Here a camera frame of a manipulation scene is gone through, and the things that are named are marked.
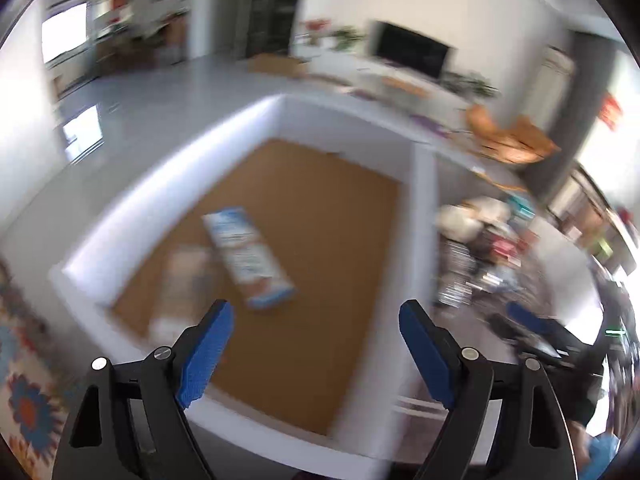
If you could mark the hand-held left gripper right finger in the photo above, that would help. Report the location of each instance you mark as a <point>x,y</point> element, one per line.
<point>430,350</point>

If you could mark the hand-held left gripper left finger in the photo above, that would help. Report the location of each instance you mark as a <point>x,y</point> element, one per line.
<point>207,350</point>

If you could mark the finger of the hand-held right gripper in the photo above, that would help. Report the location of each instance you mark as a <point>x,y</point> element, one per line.
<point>507,329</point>
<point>530,319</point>

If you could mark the blue and white carton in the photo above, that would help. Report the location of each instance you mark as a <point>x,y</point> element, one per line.
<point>245,255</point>

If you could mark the white box container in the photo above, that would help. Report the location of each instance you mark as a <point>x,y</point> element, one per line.
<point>320,230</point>

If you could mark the pile of assorted household clutter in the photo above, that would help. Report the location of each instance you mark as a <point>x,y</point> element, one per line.
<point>480,265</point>

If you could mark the beige packet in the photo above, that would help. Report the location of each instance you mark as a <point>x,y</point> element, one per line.
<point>185,280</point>

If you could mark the orange lounge chair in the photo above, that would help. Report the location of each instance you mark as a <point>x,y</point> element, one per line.
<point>510,137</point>

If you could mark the patterned floral rug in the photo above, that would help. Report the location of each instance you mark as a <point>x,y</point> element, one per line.
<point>27,400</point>

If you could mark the grey curtain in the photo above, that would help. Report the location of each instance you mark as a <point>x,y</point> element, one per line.
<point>580,110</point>

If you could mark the broad leaf potted plant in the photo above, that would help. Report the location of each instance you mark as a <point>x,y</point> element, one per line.
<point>470,85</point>

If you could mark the wooden bench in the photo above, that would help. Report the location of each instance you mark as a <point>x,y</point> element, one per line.
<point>405,85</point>

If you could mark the white television cabinet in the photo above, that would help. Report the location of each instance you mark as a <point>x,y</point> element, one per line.
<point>370,72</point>

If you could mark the brown cardboard box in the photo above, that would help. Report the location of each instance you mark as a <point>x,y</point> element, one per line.
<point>277,65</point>

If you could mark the black flat television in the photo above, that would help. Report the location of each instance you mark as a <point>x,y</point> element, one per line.
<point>410,50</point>

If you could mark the bushy green potted plant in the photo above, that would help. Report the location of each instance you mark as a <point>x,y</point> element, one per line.
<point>347,39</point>

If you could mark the red flower bouquet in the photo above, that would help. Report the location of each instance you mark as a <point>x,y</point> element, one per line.
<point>316,27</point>

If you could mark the red wall hanging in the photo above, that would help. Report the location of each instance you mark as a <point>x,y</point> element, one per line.
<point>611,112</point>

